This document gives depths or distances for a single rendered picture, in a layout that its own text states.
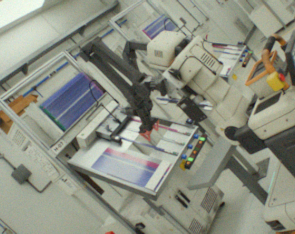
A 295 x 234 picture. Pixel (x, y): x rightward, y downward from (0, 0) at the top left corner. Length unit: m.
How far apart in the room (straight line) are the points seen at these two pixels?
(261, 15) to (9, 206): 5.35
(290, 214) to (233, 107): 0.64
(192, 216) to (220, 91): 1.16
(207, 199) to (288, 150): 1.29
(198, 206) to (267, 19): 4.61
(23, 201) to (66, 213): 0.51
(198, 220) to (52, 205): 1.83
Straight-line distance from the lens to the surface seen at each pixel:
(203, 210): 2.62
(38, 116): 2.36
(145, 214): 2.27
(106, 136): 2.36
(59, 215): 3.76
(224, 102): 1.70
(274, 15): 6.40
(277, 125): 1.44
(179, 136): 2.33
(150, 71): 3.31
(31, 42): 4.61
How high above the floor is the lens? 1.31
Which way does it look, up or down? 7 degrees down
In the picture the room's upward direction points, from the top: 45 degrees counter-clockwise
